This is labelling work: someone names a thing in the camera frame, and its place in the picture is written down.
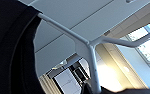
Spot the bright window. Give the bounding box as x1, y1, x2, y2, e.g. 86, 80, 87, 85
125, 18, 150, 76

